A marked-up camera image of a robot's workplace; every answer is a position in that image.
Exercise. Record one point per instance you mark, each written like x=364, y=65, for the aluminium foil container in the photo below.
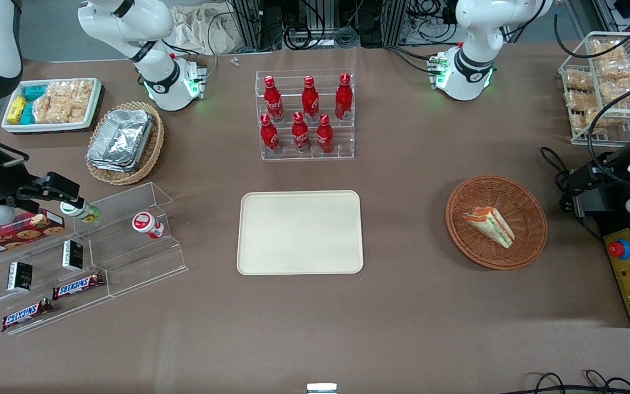
x=121, y=137

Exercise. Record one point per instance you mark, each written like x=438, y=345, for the red tartan cookie box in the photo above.
x=19, y=232

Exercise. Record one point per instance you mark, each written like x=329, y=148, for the silver metal bracket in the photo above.
x=321, y=388

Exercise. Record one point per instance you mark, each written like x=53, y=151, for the teal snack pack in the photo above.
x=27, y=114
x=35, y=92

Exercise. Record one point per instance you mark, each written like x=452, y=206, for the oval light wicker basket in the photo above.
x=153, y=148

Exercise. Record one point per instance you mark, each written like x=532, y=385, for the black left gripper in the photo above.
x=612, y=171

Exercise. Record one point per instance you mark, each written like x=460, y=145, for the beige cloth bag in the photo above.
x=200, y=27

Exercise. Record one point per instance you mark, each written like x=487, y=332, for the black grey adapter box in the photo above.
x=588, y=202

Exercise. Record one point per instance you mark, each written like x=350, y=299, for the round brown wicker basket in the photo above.
x=523, y=219

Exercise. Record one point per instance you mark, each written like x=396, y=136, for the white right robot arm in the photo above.
x=129, y=22

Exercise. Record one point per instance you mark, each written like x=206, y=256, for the white rectangular snack bin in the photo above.
x=47, y=127

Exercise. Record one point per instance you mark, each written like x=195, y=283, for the small black carton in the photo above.
x=19, y=276
x=73, y=255

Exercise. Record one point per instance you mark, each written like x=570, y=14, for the clear acrylic tiered stand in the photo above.
x=47, y=306
x=140, y=262

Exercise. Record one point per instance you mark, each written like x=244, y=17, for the beige plastic tray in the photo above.
x=299, y=232

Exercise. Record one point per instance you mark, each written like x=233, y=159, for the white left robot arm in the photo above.
x=479, y=33

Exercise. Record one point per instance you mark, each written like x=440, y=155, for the Snickers chocolate bar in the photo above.
x=77, y=285
x=25, y=314

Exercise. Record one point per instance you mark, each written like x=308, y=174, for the clear rice cracker pack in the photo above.
x=43, y=109
x=58, y=89
x=70, y=111
x=81, y=90

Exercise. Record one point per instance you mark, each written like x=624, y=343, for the green sunflower lidded cup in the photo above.
x=77, y=210

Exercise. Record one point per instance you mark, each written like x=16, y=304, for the red lidded cup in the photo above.
x=145, y=223

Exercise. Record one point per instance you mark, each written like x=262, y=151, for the yellow snack pack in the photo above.
x=17, y=109

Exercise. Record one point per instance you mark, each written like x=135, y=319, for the clear bagged fried snack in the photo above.
x=621, y=90
x=579, y=100
x=618, y=68
x=609, y=49
x=578, y=80
x=585, y=120

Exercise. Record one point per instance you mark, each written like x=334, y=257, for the clear acrylic bottle stand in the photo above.
x=342, y=139

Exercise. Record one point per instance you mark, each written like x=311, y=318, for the aluminium frame rack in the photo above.
x=249, y=22

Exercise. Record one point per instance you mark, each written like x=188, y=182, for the red cola bottle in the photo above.
x=269, y=137
x=301, y=135
x=274, y=101
x=343, y=98
x=310, y=101
x=324, y=137

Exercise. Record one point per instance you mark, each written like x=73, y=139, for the triangular sandwich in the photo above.
x=490, y=225

